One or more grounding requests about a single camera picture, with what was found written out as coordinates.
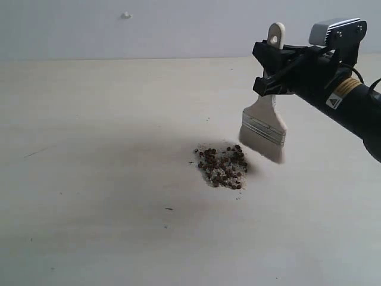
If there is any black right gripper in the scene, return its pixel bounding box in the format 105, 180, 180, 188
252, 40, 341, 98

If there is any white paint brush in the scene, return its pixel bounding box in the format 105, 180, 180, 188
239, 22, 287, 164

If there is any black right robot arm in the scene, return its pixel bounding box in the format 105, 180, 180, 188
252, 41, 380, 161

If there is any pile of rice and beans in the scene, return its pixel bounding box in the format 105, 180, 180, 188
193, 144, 249, 190

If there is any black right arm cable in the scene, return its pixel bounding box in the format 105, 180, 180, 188
339, 62, 381, 102

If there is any small white wall plug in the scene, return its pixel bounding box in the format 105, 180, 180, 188
121, 12, 133, 20

